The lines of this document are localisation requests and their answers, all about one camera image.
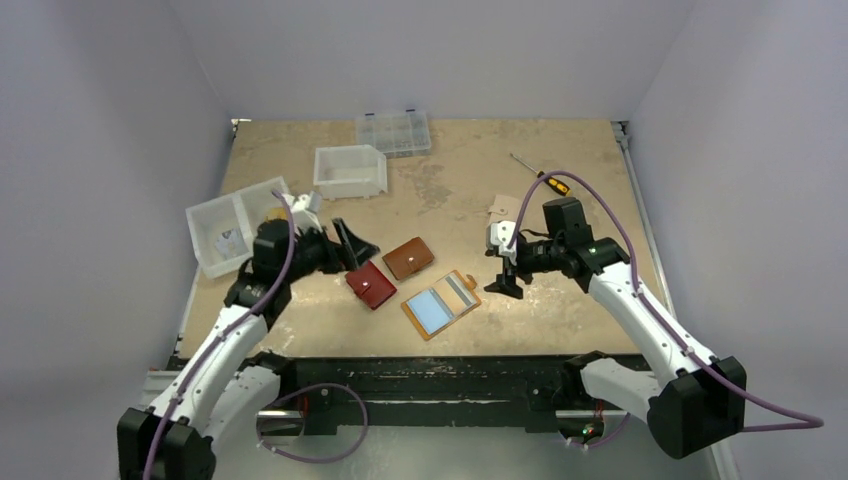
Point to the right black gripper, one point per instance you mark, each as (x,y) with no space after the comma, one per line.
(506,263)

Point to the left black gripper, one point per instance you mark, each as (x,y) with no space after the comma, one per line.
(333,251)

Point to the orange card holder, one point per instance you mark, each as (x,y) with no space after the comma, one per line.
(471,284)

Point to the light blue credit card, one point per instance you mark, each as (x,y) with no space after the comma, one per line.
(429,312)

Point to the gold credit card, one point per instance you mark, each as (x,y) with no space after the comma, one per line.
(277,213)

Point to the white VIP credit card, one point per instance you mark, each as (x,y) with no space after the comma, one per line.
(230,244)

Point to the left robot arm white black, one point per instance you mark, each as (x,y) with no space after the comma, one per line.
(181,433)

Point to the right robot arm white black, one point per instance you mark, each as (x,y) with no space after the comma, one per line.
(688,398)

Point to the dark red card holder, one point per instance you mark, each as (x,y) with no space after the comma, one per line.
(370,285)

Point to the brown leather card holder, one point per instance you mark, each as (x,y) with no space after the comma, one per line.
(408,258)

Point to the beige card holder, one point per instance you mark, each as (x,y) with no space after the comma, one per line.
(504,208)

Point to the white small open bin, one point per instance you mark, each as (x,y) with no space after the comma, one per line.
(356,171)

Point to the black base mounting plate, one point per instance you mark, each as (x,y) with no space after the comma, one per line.
(536,393)

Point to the clear compartment organizer box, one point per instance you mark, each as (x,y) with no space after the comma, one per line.
(395,134)

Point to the white two-compartment bin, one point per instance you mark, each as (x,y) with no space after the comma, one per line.
(244,209)

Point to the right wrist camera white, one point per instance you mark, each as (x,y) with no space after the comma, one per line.
(501,240)

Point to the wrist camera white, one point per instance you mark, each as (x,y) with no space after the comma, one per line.
(304,211)
(501,240)

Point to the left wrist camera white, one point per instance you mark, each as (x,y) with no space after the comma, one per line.
(304,211)

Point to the aluminium frame rail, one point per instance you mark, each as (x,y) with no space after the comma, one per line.
(142,391)

